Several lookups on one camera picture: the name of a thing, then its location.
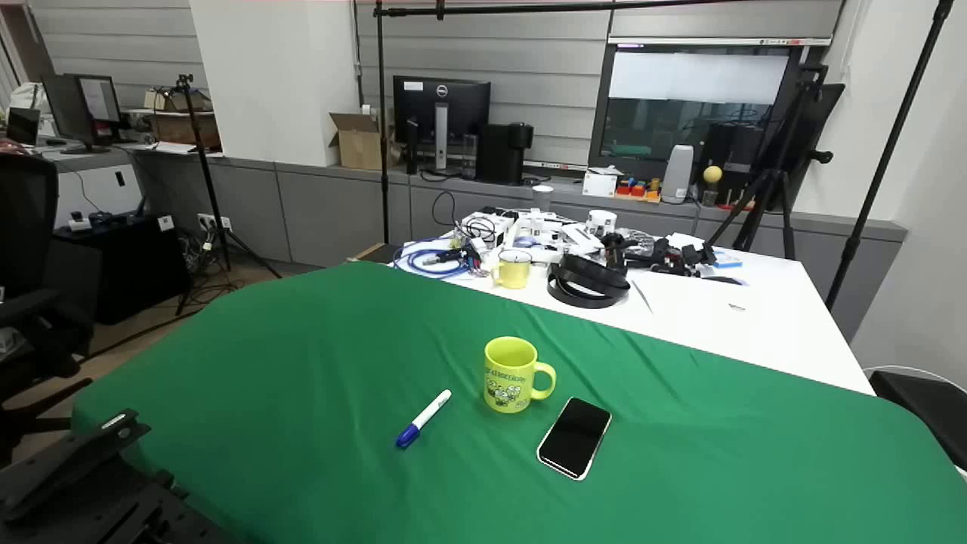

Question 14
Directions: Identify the black smartphone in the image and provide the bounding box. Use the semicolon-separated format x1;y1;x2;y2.
535;395;613;481

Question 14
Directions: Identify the black light stand pole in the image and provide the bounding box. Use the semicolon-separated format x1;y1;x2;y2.
825;0;955;310

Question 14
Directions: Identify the black clamp mount foreground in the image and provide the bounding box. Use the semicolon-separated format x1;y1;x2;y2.
0;412;230;544

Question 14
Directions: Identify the black office chair left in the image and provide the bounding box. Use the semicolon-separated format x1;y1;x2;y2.
0;155;91;465

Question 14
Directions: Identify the black computer monitor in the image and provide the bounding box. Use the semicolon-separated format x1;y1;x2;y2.
391;77;490;174

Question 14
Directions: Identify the black desktop speaker box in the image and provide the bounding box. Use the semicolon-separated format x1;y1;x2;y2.
476;123;533;186

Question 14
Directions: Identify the black coiled cable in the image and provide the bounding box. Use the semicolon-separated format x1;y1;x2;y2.
545;252;635;311

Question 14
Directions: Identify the yellow cartoon mug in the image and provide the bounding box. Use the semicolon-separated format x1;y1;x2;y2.
482;335;559;413

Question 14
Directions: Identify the blue coiled cable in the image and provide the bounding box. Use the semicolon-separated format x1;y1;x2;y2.
400;242;476;281

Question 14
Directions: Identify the small monitor on left desk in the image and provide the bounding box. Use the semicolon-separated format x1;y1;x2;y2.
42;73;125;155

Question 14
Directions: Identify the cardboard box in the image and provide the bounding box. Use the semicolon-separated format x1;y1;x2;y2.
332;112;379;174

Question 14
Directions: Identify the white tissue box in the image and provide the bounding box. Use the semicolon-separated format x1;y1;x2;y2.
580;165;620;197

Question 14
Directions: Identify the small pale yellow cup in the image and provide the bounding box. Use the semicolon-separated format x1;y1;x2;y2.
491;256;533;290

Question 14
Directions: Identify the black tripod right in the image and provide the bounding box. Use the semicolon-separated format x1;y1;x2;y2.
703;64;842;256

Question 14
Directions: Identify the yellow ball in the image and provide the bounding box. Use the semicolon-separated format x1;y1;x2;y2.
700;165;726;189

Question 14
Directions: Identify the black chair right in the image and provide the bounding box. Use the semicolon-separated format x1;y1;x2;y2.
871;368;967;471

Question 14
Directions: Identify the blue and white marker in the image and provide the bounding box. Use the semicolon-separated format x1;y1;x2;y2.
391;390;453;451

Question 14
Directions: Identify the green tablecloth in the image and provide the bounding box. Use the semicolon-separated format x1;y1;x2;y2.
72;263;967;544

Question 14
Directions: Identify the black tripod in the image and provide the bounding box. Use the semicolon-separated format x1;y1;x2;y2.
171;73;277;293
703;64;842;256

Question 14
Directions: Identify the black tripod left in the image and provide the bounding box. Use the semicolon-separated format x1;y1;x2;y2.
171;73;277;293

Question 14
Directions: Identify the pile of white electronics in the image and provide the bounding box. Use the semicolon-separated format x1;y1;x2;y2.
453;208;605;265

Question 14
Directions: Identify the white cylindrical speaker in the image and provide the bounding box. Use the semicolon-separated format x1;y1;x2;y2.
661;145;694;203

